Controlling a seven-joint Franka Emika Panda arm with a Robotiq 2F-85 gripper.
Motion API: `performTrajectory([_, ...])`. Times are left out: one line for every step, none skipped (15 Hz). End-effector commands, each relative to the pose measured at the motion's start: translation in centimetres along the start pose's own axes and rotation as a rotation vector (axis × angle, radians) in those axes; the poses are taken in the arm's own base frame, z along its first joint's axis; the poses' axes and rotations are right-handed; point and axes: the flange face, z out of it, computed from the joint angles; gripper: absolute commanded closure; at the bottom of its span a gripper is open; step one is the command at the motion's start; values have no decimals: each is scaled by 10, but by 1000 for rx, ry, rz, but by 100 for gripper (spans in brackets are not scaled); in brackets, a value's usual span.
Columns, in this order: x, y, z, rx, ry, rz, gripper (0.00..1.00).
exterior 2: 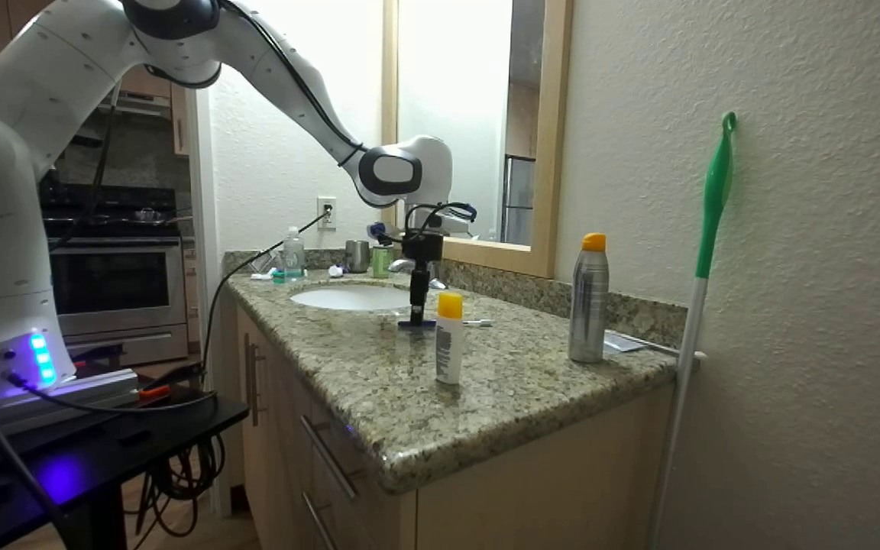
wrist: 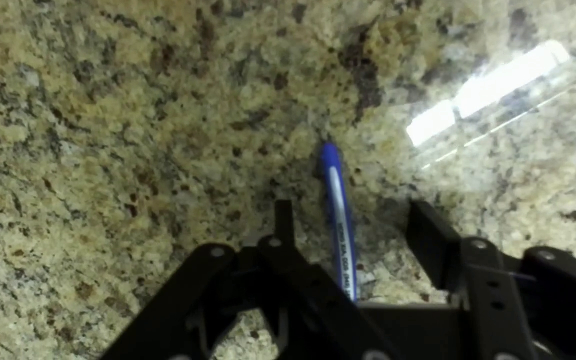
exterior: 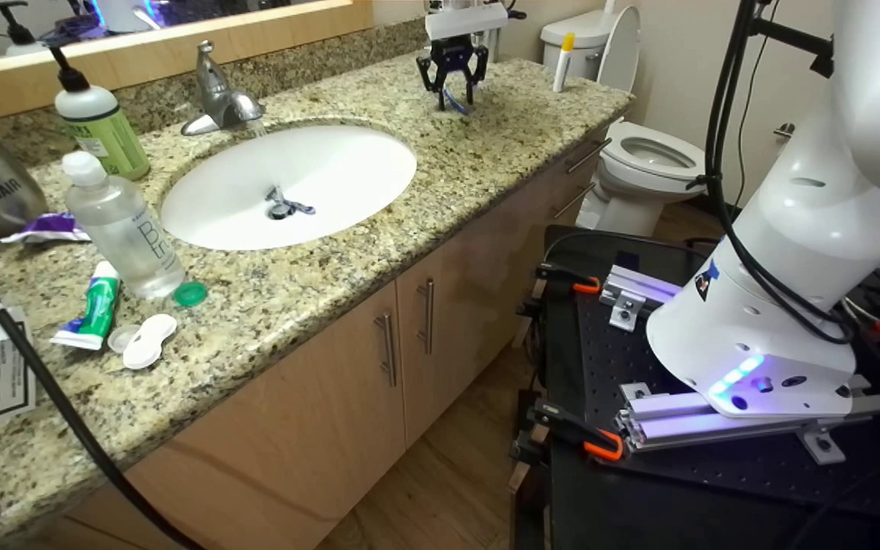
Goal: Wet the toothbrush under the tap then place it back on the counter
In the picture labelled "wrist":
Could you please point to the clear plastic case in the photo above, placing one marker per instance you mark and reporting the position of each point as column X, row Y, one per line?
column 500, row 86

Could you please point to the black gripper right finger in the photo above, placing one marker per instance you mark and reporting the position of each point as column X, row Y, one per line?
column 521, row 306

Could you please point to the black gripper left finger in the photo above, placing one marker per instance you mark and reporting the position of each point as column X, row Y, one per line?
column 269, row 301

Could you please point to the blue and white toothbrush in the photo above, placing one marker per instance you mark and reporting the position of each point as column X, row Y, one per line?
column 339, row 212

